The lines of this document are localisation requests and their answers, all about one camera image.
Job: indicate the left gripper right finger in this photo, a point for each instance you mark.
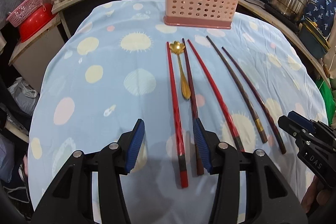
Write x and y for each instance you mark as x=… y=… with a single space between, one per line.
x=269 y=197

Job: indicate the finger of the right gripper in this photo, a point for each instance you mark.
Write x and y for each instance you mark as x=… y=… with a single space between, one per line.
x=297 y=126

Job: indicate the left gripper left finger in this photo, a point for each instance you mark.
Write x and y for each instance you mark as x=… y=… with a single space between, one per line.
x=68 y=199

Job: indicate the bright red chopstick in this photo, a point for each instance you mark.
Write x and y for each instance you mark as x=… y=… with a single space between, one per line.
x=232 y=128

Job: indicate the dark maroon chopstick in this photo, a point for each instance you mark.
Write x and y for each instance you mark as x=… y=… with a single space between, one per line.
x=194 y=108

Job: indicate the gold flower spoon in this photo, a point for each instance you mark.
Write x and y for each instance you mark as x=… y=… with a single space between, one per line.
x=177 y=48

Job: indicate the green plastic bag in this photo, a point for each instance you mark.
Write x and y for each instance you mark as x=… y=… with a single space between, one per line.
x=328 y=98

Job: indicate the stacked yellow green bowls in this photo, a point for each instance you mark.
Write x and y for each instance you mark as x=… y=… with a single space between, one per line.
x=313 y=39

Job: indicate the black induction cooktop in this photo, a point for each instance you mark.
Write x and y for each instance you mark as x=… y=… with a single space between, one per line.
x=293 y=26

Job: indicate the blue patterned table cloth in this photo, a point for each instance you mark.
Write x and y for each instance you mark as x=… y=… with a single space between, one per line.
x=114 y=71

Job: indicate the red plastic basin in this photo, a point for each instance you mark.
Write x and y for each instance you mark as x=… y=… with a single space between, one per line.
x=35 y=22

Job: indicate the pink plastic basket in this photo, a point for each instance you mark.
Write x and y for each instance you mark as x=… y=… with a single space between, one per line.
x=24 y=10

